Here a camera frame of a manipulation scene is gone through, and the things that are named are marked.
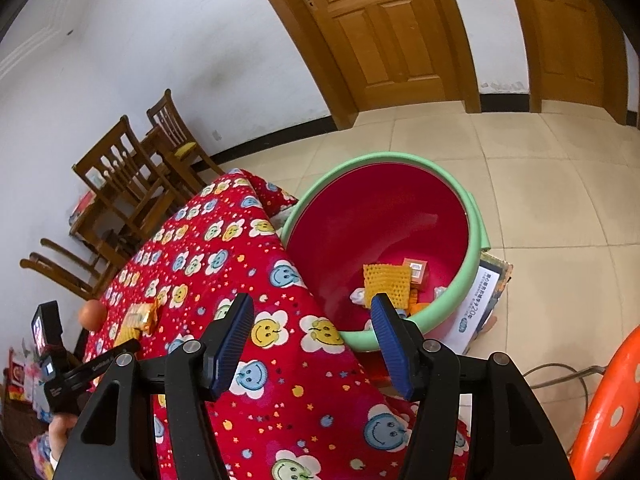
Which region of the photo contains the orange plastic stool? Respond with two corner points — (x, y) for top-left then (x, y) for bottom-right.
(567, 325), (640, 480)

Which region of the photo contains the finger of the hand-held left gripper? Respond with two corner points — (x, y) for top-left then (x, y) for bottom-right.
(102, 338), (142, 363)

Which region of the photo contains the red packet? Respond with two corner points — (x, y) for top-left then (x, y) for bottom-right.
(70, 192), (96, 221)

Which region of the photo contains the brown egg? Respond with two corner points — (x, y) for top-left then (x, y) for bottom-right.
(79, 300), (106, 332)

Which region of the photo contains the red basin with green rim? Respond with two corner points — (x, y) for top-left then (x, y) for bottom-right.
(279, 152), (493, 353)

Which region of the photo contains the yellow foam net sleeve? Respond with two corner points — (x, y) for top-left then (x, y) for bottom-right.
(362, 262), (413, 311)
(115, 322), (141, 347)

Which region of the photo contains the grey floor cable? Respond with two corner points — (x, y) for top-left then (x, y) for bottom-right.
(520, 362), (608, 456)

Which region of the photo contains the wooden panel door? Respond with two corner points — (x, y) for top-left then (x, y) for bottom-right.
(242, 0), (483, 131)
(500, 0), (640, 128)

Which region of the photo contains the person's left hand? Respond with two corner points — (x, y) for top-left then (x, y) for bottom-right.
(47, 412), (81, 466)

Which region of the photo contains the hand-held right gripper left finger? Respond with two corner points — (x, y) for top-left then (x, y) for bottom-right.
(52, 292), (256, 480)

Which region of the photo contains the yellow snack wrapper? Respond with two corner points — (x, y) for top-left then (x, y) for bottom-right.
(120, 300), (161, 333)

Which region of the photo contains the small orange box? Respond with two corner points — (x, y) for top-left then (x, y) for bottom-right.
(402, 257), (431, 288)

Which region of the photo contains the wooden chair with yellow cushion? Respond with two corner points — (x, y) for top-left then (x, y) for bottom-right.
(146, 89), (226, 196)

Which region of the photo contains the wooden slat-back chair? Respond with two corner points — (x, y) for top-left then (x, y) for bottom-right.
(72, 115), (176, 241)
(20, 238), (116, 301)

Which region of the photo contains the cardboard box with white label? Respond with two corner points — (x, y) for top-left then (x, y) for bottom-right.
(440, 252), (513, 356)

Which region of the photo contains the pile of coloured bags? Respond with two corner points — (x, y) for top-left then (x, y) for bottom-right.
(2, 347), (56, 480)

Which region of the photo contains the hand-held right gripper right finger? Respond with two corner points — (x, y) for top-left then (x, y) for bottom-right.
(370, 292), (576, 480)

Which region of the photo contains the red smiley printed tablecloth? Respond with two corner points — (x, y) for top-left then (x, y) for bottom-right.
(82, 167), (473, 480)

